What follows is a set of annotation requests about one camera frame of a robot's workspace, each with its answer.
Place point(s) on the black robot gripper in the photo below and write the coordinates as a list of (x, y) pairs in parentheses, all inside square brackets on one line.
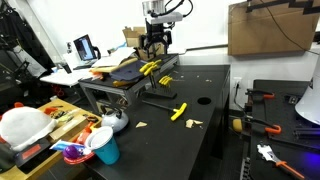
[(158, 31)]

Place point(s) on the black hex key stand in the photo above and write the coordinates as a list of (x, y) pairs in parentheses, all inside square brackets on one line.
[(161, 94)]

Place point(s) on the taped cardboard box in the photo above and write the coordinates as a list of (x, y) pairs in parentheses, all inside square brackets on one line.
[(159, 50)]

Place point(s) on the open empty cardboard box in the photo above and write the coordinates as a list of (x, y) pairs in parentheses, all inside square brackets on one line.
[(132, 37)]

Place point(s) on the dark blue plastic lid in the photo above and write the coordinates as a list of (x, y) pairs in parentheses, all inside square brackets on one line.
[(128, 73)]

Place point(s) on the light wooden board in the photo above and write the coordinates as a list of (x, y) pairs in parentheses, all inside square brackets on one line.
[(110, 69)]

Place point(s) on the small tan paper scrap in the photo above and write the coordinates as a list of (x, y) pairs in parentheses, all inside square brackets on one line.
[(208, 80)]

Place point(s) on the triangular tan paper scrap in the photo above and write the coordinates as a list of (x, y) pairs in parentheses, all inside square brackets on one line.
[(141, 124)]

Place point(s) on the crumpled tan paper scrap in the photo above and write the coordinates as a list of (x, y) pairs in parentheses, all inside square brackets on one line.
[(189, 123)]

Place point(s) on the white desk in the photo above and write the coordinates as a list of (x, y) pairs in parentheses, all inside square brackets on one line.
[(63, 77)]

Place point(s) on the large brown cardboard panel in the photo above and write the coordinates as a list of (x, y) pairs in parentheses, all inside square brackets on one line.
[(253, 33)]

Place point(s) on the light wooden table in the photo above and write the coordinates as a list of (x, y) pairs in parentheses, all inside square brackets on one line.
[(68, 104)]

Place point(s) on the red orange hand tool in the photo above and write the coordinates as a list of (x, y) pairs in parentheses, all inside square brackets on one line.
[(83, 135)]

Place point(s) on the yellow sponge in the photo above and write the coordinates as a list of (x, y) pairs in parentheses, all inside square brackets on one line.
[(237, 125)]

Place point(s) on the blue plastic cup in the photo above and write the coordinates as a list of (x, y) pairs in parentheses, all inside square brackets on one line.
[(108, 151)]

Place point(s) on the black clamp orange grip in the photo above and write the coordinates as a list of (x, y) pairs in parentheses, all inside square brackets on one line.
[(263, 95)]

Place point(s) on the wooden block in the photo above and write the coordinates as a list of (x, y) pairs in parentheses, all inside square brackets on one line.
[(66, 128)]

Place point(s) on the black hanging jackets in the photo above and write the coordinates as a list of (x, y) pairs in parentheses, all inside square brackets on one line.
[(20, 40)]

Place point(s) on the white blue toothpaste tube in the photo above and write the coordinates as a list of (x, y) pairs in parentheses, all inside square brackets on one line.
[(63, 145)]

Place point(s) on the purple toy ball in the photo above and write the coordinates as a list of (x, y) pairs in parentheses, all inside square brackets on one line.
[(70, 152)]

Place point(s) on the red plastic plate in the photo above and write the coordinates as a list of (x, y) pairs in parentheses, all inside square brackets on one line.
[(78, 160)]

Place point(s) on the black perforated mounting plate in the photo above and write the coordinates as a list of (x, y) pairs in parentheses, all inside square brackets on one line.
[(283, 110)]

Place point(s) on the black zigzag strip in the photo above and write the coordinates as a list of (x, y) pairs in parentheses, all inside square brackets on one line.
[(300, 4)]

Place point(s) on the white fluffy mound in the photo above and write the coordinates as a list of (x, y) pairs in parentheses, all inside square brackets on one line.
[(23, 126)]

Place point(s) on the black kitchen scale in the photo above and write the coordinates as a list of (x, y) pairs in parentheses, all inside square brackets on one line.
[(31, 151)]

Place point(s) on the black aluminium bar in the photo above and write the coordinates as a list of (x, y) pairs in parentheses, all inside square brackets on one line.
[(306, 132)]

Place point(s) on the black side table aluminium frame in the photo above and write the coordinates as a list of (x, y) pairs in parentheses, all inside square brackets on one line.
[(166, 61)]

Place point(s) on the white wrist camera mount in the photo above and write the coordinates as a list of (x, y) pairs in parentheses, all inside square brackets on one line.
[(166, 17)]

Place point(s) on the open laptop with black frame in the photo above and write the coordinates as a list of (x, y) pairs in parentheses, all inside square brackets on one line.
[(84, 48)]

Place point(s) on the white wall outlet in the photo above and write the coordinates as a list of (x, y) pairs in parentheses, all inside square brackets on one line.
[(238, 81)]

